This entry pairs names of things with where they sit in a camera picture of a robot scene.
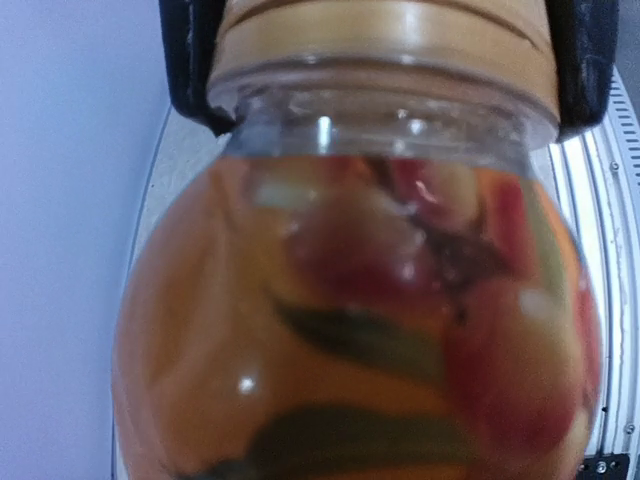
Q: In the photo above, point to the front aluminium frame rail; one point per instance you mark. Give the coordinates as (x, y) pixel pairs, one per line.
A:
(596, 181)

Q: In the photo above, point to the gold juice bottle cap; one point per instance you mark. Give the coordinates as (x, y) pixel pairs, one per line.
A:
(507, 42)

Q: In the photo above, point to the orange juice bottle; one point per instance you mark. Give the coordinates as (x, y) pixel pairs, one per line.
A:
(369, 283)

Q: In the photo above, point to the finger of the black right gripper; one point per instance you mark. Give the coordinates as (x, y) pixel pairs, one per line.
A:
(189, 29)
(584, 35)

